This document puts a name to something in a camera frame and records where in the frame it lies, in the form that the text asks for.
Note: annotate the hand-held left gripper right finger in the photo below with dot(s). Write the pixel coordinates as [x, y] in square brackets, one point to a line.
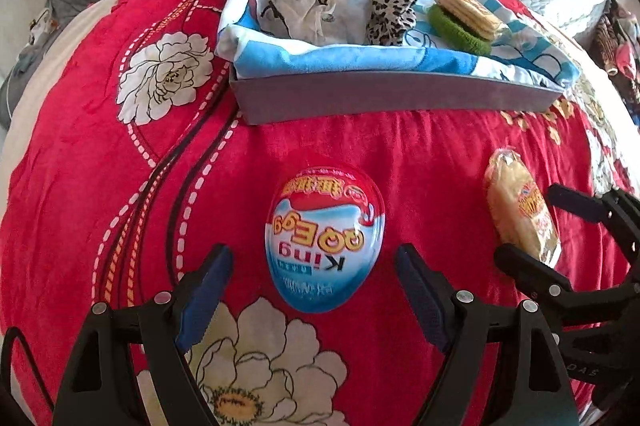
[425, 301]

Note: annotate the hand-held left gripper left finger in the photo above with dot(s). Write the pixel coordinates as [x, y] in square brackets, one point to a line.
[205, 296]

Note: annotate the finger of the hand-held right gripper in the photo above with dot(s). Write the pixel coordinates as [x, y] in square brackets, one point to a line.
[525, 268]
[575, 201]

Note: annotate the yellow snack cake packet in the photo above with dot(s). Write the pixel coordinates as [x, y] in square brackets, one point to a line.
[465, 8]
[515, 206]

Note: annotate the blue and red toy egg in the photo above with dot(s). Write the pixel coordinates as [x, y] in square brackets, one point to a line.
[325, 246]

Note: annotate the leopard print scrunchie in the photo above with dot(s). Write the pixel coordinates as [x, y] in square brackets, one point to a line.
[390, 5]

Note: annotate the beige sheer scrunchie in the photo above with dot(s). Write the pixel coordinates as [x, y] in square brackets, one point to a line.
[320, 5]

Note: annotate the red floral blanket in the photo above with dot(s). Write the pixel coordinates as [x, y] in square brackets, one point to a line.
[100, 181]

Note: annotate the pile of patterned clothes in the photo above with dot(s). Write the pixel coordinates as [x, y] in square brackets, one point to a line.
[617, 50]

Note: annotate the grey box with blue cloth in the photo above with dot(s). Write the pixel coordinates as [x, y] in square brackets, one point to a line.
[350, 58]

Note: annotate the grey bedside stool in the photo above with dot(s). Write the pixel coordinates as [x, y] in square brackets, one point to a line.
[12, 90]

